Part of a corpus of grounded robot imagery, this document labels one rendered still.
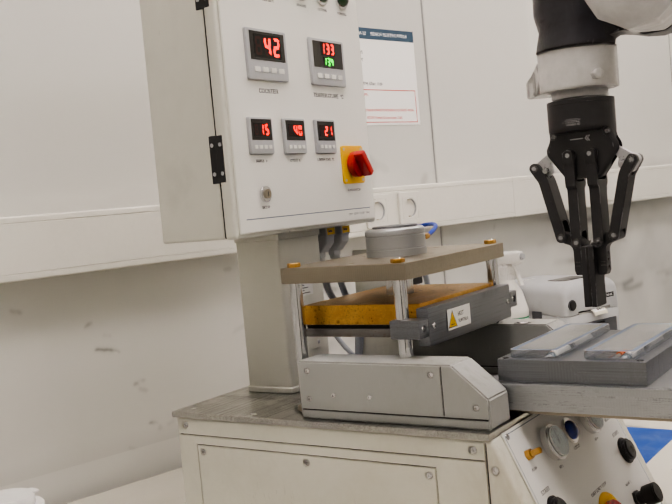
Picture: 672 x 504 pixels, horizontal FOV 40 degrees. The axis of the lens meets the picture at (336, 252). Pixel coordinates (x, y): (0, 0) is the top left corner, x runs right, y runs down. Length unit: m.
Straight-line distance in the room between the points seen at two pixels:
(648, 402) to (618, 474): 0.24
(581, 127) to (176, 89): 0.51
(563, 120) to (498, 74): 1.33
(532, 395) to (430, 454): 0.13
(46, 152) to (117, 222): 0.16
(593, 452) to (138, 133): 0.93
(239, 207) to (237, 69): 0.17
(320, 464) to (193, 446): 0.20
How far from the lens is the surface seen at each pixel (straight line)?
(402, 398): 1.05
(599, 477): 1.17
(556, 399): 1.03
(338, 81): 1.36
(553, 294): 2.09
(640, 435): 1.66
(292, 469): 1.15
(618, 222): 1.08
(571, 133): 1.09
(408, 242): 1.17
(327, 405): 1.11
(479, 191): 2.20
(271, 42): 1.24
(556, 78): 1.07
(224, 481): 1.23
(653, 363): 1.02
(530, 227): 2.45
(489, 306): 1.21
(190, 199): 1.20
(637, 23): 0.99
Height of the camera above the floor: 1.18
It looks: 3 degrees down
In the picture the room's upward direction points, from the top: 5 degrees counter-clockwise
